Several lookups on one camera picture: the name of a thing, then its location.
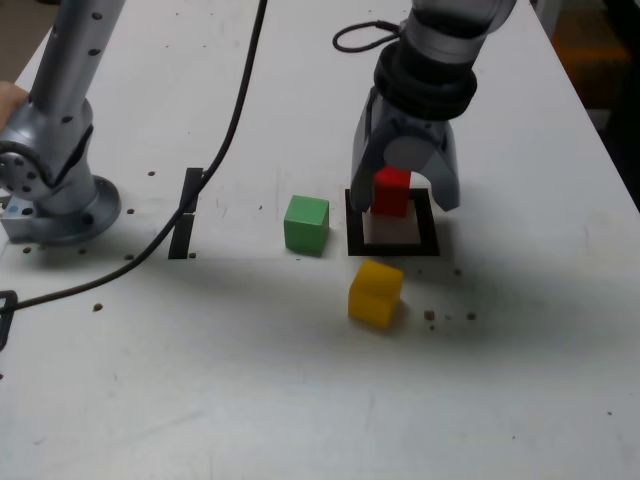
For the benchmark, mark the red cube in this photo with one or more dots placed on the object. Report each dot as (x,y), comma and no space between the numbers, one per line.
(392,197)

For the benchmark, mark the yellow cube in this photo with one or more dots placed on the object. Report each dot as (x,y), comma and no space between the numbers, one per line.
(372,300)

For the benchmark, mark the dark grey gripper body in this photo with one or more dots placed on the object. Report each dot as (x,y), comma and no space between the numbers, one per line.
(410,127)

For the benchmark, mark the black tape square outline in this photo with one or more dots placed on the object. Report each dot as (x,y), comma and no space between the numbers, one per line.
(395,250)

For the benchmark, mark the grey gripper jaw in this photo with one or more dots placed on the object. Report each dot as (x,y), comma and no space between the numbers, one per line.
(362,170)
(447,175)

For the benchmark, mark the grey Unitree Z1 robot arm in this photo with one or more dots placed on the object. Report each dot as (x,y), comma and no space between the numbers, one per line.
(55,125)

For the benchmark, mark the green cube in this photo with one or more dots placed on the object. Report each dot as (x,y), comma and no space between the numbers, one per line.
(305,230)

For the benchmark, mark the black bracket frame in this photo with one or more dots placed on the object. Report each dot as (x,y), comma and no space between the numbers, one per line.
(9,294)

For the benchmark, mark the person's hand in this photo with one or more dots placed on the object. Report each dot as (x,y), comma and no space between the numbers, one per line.
(9,102)

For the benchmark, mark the black tape strip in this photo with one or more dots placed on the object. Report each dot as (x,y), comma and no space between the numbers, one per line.
(179,246)

